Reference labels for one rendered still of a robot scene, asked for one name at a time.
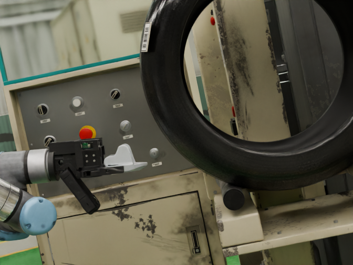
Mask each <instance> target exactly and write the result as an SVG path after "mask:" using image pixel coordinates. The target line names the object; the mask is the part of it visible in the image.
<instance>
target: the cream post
mask: <svg viewBox="0 0 353 265"><path fill-rule="evenodd" d="M211 4H212V9H213V14H214V19H215V24H216V29H217V34H218V38H219V39H220V42H221V47H222V52H223V57H224V62H225V72H226V78H227V83H228V87H229V92H230V97H231V102H232V106H234V111H235V116H236V117H235V122H236V127H237V132H238V137H239V139H244V140H248V141H256V142H268V141H277V140H282V139H285V138H288V137H291V135H290V130H289V125H288V120H287V115H286V109H285V104H284V99H283V94H282V89H281V84H280V80H279V75H278V70H277V65H276V59H275V54H274V49H273V44H272V39H271V34H270V30H269V25H268V20H267V15H266V9H265V4H264V0H214V1H213V2H212V3H211ZM250 194H251V198H252V201H253V203H254V205H255V207H256V209H259V208H265V207H270V206H275V205H281V204H284V203H289V202H294V201H300V200H303V194H302V189H301V188H297V189H291V190H281V191H264V190H260V191H255V192H250ZM261 252H262V254H263V259H264V263H265V265H317V264H316V259H315V254H314V249H313V244H312V241H307V242H302V243H297V244H292V245H287V246H282V247H277V248H272V249H267V250H262V251H261Z"/></svg>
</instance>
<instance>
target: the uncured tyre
mask: <svg viewBox="0 0 353 265"><path fill-rule="evenodd" d="M213 1H214V0H152V3H151V5H150V7H149V10H148V12H147V15H146V19H145V21H144V25H143V30H142V35H141V42H140V74H141V81H142V86H143V91H144V94H145V97H146V100H147V103H148V106H149V108H150V111H151V113H152V115H153V117H154V119H155V122H156V123H157V125H158V126H159V128H160V130H161V131H162V133H163V134H164V136H165V137H166V139H167V140H168V141H169V142H170V144H171V145H172V146H173V147H174V148H175V149H176V150H177V151H178V152H179V153H180V154H181V155H182V156H183V157H184V158H185V159H186V160H188V161H189V162H190V163H191V162H193V163H194V164H195V165H197V166H198V167H200V168H201V169H203V170H204V171H206V172H207V173H206V174H208V175H210V176H212V177H214V178H216V179H218V180H221V181H223V182H226V183H228V184H232V185H235V186H238V187H242V188H247V189H254V190H264V191H281V190H291V189H297V188H302V187H307V186H310V185H313V184H316V183H319V182H322V181H324V180H326V179H329V178H331V177H333V176H335V175H337V174H338V173H340V172H342V171H344V170H345V169H347V168H348V167H350V166H351V165H352V164H353V0H314V1H315V2H316V3H317V4H318V5H319V6H320V7H321V8H322V9H323V10H324V11H325V12H326V14H327V15H328V16H329V18H330V19H331V21H332V23H333V25H334V27H335V29H336V31H337V33H338V36H339V39H340V43H341V49H342V75H341V80H340V84H339V87H338V90H337V92H336V95H335V97H334V99H333V101H332V102H331V104H330V106H329V107H328V108H327V110H326V111H325V112H324V113H323V115H322V116H321V117H320V118H319V119H318V120H317V121H316V122H315V123H313V124H312V125H311V126H309V127H308V128H307V129H305V130H303V131H302V132H300V133H298V134H296V135H294V136H291V137H288V138H285V139H282V140H277V141H268V142H256V141H248V140H244V139H239V138H236V137H234V136H231V135H229V134H227V133H225V132H223V131H221V130H220V129H218V128H217V127H215V126H214V125H213V124H212V123H211V122H209V121H208V120H207V119H206V118H205V117H204V116H203V114H202V113H201V112H200V111H199V109H198V108H197V106H196V105H195V103H194V101H193V99H192V97H191V95H190V93H189V90H188V87H187V84H186V80H185V75H184V51H185V46H186V42H187V39H188V36H189V33H190V31H191V29H192V27H193V25H194V23H195V21H196V20H197V18H198V17H199V15H200V14H201V13H202V12H203V11H204V9H205V8H206V7H207V6H208V5H209V4H210V3H211V2H213ZM148 22H152V24H151V30H150V37H149V44H148V51H147V52H142V51H141V49H142V42H143V36H144V29H145V24H146V23H148Z"/></svg>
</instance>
